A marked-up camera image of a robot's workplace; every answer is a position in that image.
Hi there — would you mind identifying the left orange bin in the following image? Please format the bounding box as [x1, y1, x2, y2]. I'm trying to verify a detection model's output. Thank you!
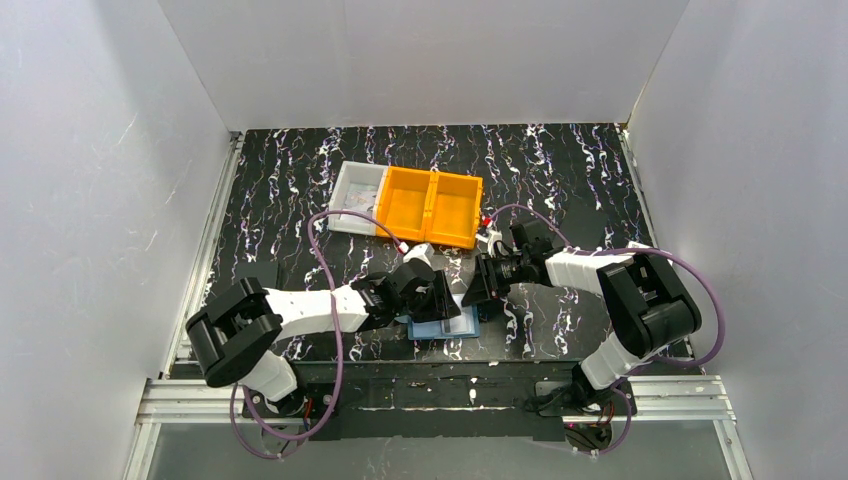
[376, 166, 436, 241]

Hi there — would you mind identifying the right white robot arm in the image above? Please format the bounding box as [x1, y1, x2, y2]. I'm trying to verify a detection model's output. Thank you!
[461, 220, 702, 401]

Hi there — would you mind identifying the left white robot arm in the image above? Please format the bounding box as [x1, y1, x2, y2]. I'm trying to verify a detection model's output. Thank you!
[185, 258, 463, 401]

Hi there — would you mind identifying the black flat box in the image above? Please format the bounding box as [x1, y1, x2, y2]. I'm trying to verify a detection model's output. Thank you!
[235, 261, 286, 289]

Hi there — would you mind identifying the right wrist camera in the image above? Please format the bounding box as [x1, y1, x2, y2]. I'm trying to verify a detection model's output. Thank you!
[475, 216, 503, 256]

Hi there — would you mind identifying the orange bin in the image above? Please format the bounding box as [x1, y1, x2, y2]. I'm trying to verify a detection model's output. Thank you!
[425, 172, 483, 250]
[376, 166, 436, 241]

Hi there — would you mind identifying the right orange bin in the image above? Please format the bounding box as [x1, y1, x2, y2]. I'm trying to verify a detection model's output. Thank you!
[425, 172, 483, 250]

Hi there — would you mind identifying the blue card holder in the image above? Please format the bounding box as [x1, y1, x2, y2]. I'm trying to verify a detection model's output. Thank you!
[395, 306, 480, 341]

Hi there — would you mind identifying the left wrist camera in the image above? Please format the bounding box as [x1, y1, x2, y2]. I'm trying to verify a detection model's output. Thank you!
[401, 243, 434, 267]

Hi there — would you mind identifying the white plastic bin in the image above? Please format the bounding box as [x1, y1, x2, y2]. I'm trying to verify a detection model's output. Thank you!
[328, 161, 388, 236]

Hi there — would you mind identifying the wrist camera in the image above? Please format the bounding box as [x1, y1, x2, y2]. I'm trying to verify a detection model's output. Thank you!
[401, 243, 434, 267]
[475, 216, 503, 256]

